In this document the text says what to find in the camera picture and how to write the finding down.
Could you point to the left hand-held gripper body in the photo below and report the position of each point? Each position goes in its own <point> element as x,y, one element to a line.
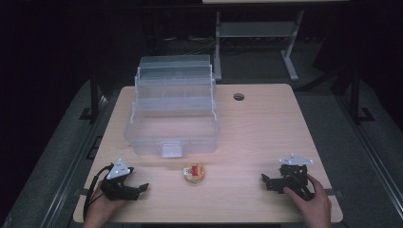
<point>118,171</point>

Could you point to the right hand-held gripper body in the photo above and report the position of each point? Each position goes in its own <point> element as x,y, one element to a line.
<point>293,177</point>

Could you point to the person's left hand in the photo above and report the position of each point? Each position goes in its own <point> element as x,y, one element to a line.
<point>103,210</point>

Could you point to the person's right hand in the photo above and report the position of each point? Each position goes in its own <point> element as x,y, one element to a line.
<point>313,209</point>

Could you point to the clear plastic tiered storage box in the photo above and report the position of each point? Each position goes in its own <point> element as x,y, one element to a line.
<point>172,126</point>

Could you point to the black metal stand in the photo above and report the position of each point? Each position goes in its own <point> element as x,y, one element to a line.
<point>94,95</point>
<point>356,98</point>

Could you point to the dark round table grommet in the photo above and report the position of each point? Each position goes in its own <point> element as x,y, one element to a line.
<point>239,97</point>

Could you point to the grey metal table frame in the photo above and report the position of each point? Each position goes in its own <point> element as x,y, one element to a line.
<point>256,30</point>

